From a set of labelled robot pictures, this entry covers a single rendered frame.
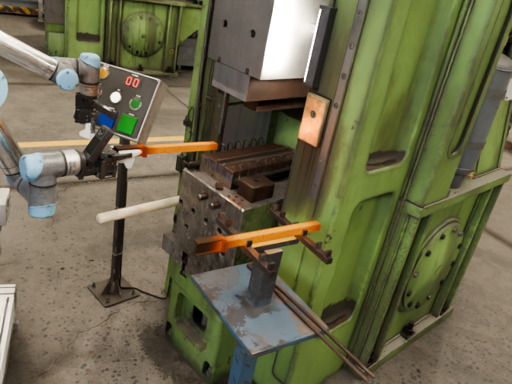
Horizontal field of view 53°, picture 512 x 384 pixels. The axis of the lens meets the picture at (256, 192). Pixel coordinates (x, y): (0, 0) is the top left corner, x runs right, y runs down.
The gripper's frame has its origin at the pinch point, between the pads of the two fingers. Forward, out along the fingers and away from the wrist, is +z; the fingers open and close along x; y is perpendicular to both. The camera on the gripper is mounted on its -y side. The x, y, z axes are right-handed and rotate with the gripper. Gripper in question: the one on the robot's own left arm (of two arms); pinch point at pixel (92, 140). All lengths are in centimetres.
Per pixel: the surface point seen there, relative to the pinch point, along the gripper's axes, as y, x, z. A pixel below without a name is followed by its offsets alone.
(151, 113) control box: -23.2, -3.0, -12.7
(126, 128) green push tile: -13.4, -0.8, -6.0
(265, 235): -48, 85, -7
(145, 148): -15, 54, -20
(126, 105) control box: -13.1, -7.9, -13.6
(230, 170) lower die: -50, 35, -5
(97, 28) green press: -13, -463, 43
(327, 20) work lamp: -69, 50, -66
